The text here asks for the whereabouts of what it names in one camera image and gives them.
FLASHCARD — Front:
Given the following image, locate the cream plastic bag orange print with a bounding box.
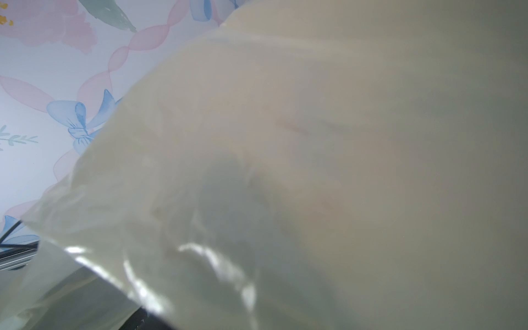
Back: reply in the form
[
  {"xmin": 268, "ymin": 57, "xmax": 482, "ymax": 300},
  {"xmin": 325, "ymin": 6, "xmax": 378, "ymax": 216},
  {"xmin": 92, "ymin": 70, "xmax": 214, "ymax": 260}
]
[{"xmin": 1, "ymin": 1, "xmax": 527, "ymax": 329}]

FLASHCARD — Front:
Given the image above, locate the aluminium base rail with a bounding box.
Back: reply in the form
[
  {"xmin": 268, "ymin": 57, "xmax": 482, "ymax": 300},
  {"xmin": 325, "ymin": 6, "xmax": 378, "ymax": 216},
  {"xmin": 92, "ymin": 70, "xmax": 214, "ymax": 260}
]
[{"xmin": 1, "ymin": 242, "xmax": 39, "ymax": 271}]

